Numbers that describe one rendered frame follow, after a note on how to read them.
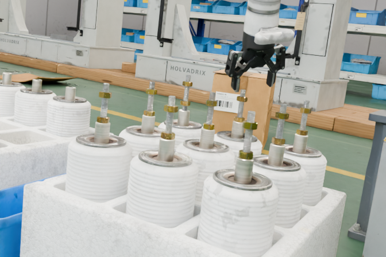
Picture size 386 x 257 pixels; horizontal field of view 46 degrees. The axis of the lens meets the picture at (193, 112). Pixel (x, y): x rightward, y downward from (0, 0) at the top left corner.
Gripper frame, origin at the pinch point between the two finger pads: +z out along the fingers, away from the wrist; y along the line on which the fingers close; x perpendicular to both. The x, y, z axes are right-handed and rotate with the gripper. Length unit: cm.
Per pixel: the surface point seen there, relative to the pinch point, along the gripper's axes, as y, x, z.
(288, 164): 16.4, 39.4, -10.1
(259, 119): -33, -46, 44
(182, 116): 23.5, 14.2, -4.4
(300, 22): -107, -130, 43
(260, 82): -35, -52, 31
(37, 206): 52, 30, -4
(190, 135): 23.5, 18.7, -3.1
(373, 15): -315, -284, 112
